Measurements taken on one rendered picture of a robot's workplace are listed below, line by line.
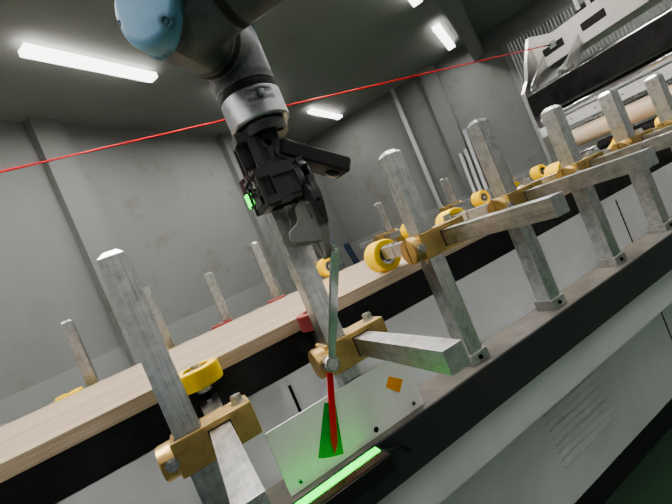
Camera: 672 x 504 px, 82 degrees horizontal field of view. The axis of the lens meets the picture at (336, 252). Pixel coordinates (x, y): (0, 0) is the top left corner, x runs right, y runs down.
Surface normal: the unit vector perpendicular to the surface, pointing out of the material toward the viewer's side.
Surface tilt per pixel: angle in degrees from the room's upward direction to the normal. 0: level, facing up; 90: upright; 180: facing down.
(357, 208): 90
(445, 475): 90
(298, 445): 90
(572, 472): 90
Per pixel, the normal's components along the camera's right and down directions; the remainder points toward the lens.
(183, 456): 0.38, -0.15
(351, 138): -0.45, 0.21
